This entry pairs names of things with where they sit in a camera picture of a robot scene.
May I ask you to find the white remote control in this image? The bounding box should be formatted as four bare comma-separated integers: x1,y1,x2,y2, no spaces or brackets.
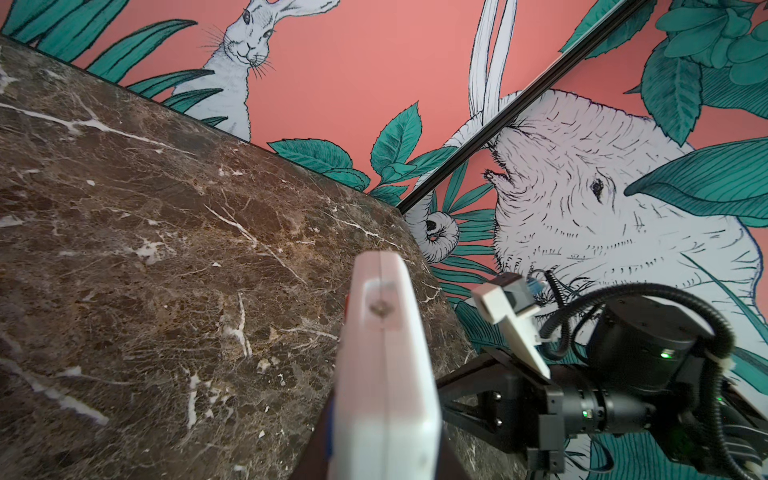
328,251,442,479

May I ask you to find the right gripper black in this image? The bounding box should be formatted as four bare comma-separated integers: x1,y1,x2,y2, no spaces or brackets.
437,349,654,474

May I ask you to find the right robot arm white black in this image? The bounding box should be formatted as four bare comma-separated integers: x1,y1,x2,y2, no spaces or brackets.
437,281,767,479

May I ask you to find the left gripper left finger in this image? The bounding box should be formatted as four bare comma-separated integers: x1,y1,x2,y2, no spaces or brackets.
289,390,334,480

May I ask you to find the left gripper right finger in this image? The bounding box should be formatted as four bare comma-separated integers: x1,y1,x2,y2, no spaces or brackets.
434,429,470,480

